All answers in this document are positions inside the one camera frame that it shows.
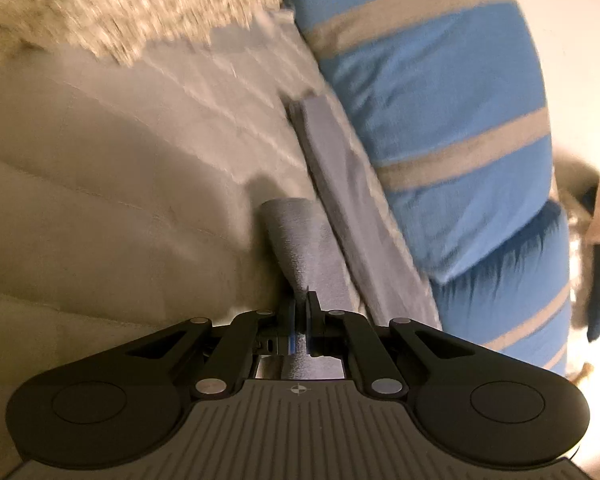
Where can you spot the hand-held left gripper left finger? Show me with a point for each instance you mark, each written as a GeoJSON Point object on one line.
{"type": "Point", "coordinates": [292, 340]}

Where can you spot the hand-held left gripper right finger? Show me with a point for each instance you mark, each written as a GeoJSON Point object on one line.
{"type": "Point", "coordinates": [307, 322]}

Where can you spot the gray-blue fleece garment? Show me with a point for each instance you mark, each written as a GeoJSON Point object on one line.
{"type": "Point", "coordinates": [300, 245]}

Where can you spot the blue pillow with gray stripes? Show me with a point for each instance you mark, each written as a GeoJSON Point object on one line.
{"type": "Point", "coordinates": [510, 285]}
{"type": "Point", "coordinates": [430, 85]}

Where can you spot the gray quilted bedspread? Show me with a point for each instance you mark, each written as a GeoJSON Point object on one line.
{"type": "Point", "coordinates": [130, 160]}

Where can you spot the cream shaggy blanket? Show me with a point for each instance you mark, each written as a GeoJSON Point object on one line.
{"type": "Point", "coordinates": [120, 5]}

